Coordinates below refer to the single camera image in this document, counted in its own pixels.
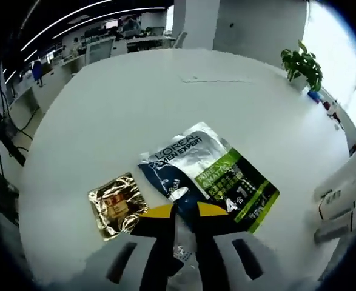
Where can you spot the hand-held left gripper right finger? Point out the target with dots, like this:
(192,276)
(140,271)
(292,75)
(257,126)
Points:
(208,230)

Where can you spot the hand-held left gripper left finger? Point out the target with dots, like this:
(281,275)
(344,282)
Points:
(156,230)

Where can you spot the small silver skincare sachet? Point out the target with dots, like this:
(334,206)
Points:
(183,254)

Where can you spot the gold skincare sachet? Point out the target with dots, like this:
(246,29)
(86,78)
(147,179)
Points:
(117,203)

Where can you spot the green black skincare sachet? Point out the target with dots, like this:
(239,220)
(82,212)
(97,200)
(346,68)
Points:
(214,163)

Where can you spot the large white skincare tube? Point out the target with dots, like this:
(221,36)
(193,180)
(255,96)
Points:
(338,203)

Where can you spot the black laptop stand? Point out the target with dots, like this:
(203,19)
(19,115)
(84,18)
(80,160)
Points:
(12,148)

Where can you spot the red white tool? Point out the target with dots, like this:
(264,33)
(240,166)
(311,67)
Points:
(335,115)

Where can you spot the small blue box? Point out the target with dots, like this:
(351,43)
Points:
(314,95)

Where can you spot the potted green plant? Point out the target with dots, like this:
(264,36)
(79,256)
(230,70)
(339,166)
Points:
(302,66)

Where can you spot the white office chair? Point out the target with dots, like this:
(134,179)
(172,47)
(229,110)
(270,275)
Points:
(181,39)
(100,50)

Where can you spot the large bright window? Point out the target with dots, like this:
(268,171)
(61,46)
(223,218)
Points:
(335,45)

